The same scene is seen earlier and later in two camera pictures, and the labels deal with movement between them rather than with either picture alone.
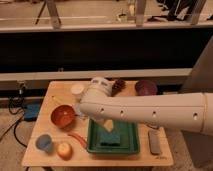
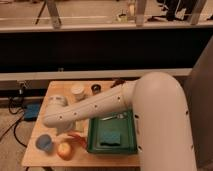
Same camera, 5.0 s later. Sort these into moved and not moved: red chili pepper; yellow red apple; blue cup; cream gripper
Moved: cream gripper
Not moved: blue cup; red chili pepper; yellow red apple
